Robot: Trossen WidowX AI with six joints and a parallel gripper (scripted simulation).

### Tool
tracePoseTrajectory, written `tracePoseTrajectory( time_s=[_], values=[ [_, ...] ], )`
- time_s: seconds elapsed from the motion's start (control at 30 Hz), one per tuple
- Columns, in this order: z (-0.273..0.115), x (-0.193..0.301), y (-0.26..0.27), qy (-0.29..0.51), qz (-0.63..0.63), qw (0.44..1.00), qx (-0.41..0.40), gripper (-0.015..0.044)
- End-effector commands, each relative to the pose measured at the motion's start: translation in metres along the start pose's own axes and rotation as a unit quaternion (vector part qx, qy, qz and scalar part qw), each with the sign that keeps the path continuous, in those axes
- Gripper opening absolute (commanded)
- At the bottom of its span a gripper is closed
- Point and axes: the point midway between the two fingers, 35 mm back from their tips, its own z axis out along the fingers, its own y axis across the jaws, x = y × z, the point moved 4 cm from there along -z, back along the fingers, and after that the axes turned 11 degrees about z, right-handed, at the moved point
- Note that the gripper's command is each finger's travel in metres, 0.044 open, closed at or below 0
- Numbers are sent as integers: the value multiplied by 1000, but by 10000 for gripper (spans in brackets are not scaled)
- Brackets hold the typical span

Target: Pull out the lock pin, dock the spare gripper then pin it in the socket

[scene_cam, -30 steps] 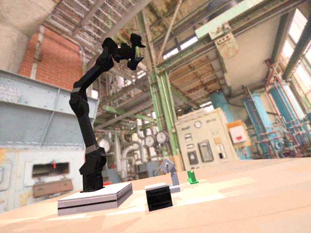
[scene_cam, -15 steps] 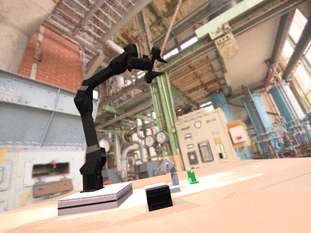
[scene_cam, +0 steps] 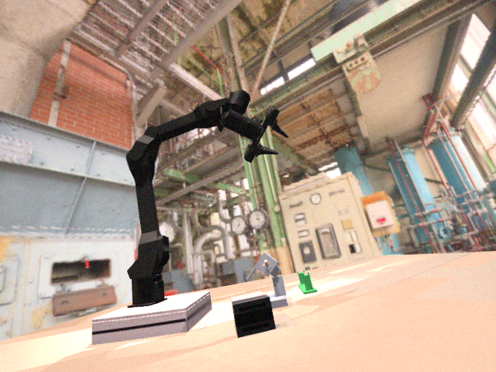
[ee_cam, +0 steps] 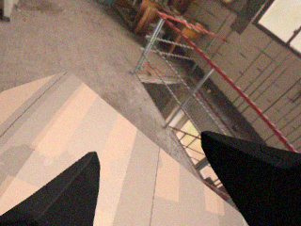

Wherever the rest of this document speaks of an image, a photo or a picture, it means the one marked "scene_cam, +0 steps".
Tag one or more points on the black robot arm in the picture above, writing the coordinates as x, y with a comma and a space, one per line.
153, 247

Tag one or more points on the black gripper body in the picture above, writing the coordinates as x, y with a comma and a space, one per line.
252, 130

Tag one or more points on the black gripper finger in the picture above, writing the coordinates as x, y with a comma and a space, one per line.
265, 150
278, 129

